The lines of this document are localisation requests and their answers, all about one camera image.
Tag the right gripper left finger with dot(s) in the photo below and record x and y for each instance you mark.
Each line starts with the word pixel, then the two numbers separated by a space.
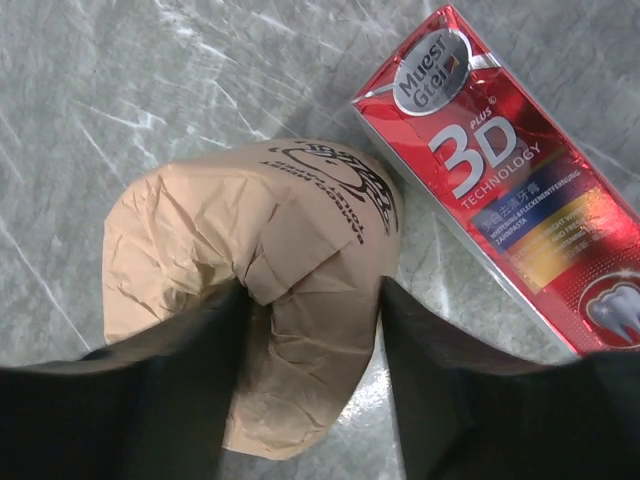
pixel 152 406

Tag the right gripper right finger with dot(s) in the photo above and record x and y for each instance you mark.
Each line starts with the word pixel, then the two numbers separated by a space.
pixel 467 410

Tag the brown paper roll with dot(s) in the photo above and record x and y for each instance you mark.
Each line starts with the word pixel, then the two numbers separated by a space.
pixel 309 228

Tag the red toothpaste box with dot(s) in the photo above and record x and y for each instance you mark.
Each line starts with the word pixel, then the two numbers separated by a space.
pixel 509 183

